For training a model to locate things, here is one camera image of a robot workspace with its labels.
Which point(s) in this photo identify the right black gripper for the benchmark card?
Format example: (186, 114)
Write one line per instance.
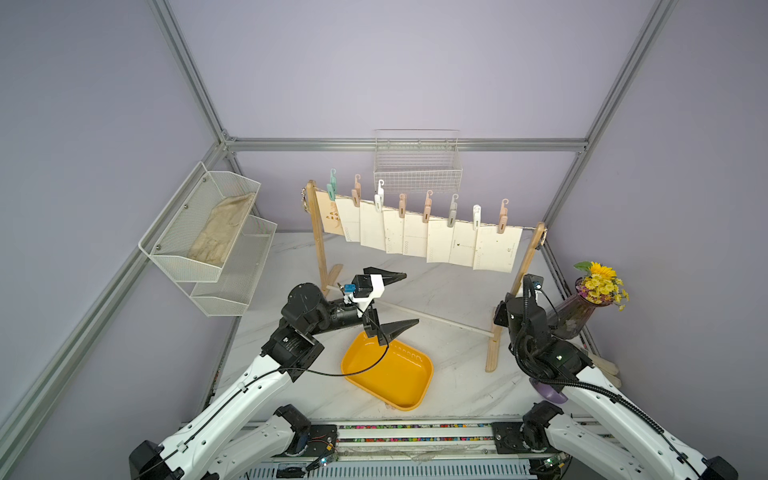
(500, 318)

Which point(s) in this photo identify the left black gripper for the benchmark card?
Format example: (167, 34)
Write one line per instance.
(386, 332)

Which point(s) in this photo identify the white clothespin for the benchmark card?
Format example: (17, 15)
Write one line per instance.
(379, 195)
(476, 216)

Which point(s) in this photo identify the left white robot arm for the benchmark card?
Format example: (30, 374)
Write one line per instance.
(211, 446)

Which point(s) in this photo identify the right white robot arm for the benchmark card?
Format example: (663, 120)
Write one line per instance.
(583, 415)

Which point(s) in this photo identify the purple pink scoop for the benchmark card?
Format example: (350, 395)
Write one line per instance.
(548, 392)

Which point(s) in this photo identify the yellow plastic tray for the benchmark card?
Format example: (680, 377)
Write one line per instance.
(399, 377)

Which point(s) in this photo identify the purple vase with flowers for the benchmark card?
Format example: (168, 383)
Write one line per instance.
(598, 287)

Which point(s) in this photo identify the green clothespin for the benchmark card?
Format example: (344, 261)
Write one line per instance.
(331, 186)

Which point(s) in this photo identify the beige glove in shelf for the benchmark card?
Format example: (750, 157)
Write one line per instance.
(215, 242)

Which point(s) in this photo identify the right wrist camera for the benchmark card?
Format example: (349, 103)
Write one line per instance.
(532, 283)

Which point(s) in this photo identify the wooden string rack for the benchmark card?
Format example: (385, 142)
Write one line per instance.
(329, 275)

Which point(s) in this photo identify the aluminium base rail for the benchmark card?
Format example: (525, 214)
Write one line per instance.
(424, 449)

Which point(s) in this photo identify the white wire basket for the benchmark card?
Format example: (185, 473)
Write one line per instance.
(417, 160)

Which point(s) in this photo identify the white mesh wall shelf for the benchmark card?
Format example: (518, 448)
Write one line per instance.
(217, 291)

